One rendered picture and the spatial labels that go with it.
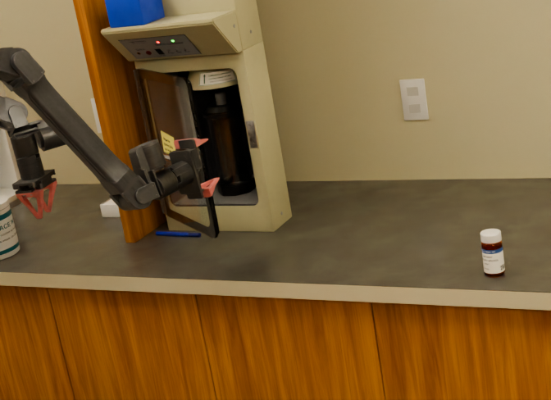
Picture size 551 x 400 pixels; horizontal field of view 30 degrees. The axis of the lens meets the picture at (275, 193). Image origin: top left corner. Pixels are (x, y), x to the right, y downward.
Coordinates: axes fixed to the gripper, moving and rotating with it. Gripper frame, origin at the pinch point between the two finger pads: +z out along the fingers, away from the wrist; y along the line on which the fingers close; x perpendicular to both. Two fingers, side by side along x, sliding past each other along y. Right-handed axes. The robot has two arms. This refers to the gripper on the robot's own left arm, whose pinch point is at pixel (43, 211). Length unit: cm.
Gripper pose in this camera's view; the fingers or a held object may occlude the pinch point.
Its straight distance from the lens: 256.8
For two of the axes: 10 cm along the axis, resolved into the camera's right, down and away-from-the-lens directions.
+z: 2.0, 9.4, 2.8
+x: -9.4, 1.0, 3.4
